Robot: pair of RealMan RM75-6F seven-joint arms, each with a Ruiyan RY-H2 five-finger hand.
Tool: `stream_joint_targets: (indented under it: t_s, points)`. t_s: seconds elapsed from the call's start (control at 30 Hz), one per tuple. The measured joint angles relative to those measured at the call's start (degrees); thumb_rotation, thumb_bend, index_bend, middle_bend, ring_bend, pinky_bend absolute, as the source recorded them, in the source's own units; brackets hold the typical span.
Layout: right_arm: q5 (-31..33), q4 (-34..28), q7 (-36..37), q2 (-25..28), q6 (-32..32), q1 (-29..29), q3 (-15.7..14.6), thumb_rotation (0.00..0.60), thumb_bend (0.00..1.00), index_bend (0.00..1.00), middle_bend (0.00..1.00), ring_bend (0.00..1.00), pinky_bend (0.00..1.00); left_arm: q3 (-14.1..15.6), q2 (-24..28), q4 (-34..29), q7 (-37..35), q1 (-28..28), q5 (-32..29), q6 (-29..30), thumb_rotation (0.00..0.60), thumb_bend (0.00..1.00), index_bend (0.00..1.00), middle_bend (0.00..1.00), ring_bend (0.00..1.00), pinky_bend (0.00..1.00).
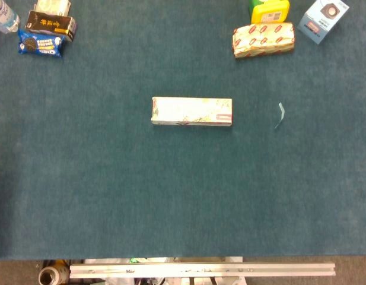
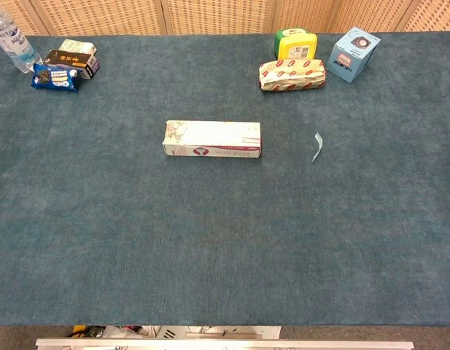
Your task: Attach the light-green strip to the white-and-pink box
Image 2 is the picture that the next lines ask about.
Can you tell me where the floral long box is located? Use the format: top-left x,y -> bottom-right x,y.
162,120 -> 263,158

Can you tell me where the small light blue paper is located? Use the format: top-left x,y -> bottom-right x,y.
311,131 -> 325,164

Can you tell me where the light blue cube box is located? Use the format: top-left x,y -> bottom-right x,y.
327,26 -> 381,84

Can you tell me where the black box with gold text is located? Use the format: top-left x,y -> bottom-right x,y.
43,49 -> 101,80

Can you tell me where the teal table cloth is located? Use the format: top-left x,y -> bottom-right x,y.
0,33 -> 450,327

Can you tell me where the red patterned wrapped package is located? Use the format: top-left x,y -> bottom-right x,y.
258,58 -> 327,93

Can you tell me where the yellow and green container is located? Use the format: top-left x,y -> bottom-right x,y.
274,28 -> 319,61

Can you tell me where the wicker folding screen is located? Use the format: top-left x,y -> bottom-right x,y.
0,0 -> 450,36

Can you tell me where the green and white carton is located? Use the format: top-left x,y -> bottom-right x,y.
58,38 -> 98,56

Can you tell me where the blue Oreo cookie pack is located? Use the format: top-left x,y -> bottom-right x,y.
31,62 -> 82,94

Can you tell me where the clear plastic water bottle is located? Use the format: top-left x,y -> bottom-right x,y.
0,9 -> 43,74

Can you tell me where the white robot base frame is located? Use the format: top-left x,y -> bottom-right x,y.
104,325 -> 282,340

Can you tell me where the aluminium profile rail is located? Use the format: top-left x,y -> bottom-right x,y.
35,338 -> 415,350

